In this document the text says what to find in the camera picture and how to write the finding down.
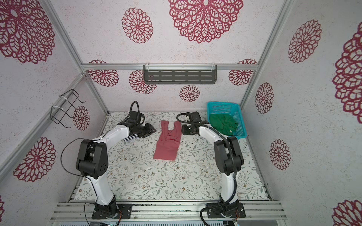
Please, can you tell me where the maroon red tank top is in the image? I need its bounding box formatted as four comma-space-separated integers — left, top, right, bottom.
153, 121, 182, 161

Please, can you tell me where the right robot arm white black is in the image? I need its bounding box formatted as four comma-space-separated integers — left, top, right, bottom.
182, 123, 244, 203

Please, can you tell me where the grey metal wall shelf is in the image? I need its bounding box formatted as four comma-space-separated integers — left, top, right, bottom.
143, 65, 217, 85

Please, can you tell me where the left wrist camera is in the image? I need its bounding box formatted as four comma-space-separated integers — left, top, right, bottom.
124, 101, 145, 124

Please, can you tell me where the floral table mat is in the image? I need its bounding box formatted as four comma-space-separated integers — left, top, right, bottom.
74, 111, 269, 201

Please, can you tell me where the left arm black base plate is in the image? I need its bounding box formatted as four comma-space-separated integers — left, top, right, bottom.
91, 203, 133, 219

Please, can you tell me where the blue white striped tank top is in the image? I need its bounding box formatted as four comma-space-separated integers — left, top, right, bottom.
123, 134, 139, 142

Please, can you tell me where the black wire wall rack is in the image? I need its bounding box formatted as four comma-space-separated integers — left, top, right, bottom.
49, 89, 86, 129

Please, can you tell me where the teal plastic basket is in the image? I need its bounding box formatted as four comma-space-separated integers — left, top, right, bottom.
207, 102, 247, 139

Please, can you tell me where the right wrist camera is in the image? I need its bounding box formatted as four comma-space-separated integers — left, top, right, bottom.
188, 112, 202, 123

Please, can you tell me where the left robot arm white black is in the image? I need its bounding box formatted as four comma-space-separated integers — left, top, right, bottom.
76, 123, 156, 206

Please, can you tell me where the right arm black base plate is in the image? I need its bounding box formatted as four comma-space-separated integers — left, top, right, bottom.
206, 200, 246, 218

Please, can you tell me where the aluminium front rail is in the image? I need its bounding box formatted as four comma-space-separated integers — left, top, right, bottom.
50, 201, 287, 223

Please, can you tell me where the green tank top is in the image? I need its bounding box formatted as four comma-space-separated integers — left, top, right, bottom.
209, 114, 238, 136

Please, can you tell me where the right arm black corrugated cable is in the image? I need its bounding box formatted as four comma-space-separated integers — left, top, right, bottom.
176, 112, 238, 226

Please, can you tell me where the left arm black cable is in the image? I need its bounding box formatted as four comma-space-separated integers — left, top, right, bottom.
60, 137, 97, 226

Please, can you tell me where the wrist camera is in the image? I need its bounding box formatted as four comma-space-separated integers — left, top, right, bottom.
124, 101, 145, 124
188, 112, 202, 123

